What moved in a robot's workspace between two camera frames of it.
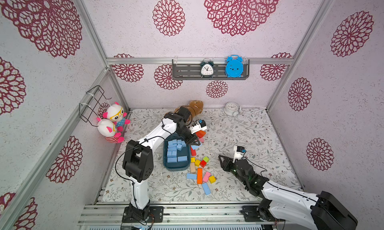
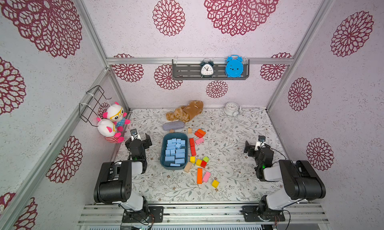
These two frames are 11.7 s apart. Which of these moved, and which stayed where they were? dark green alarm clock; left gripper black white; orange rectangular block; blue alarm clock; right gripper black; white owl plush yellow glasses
Moved: right gripper black; left gripper black white
Stayed: blue alarm clock; dark green alarm clock; white owl plush yellow glasses; orange rectangular block
